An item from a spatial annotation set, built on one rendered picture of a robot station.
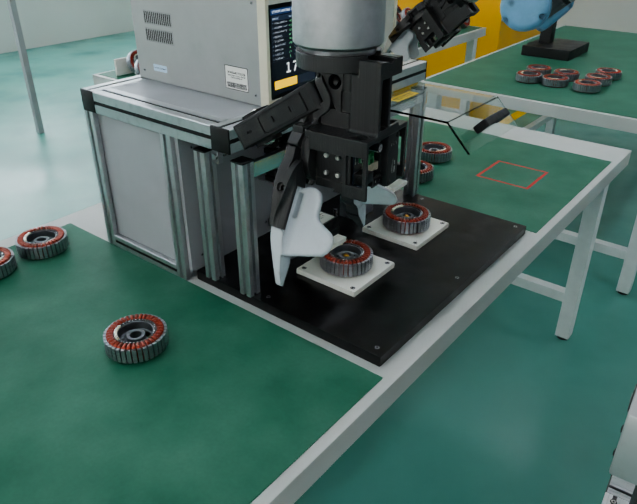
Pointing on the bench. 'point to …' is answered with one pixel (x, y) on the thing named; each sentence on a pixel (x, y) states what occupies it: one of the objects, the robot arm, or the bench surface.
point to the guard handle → (491, 120)
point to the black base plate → (497, 234)
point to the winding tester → (214, 45)
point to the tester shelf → (191, 107)
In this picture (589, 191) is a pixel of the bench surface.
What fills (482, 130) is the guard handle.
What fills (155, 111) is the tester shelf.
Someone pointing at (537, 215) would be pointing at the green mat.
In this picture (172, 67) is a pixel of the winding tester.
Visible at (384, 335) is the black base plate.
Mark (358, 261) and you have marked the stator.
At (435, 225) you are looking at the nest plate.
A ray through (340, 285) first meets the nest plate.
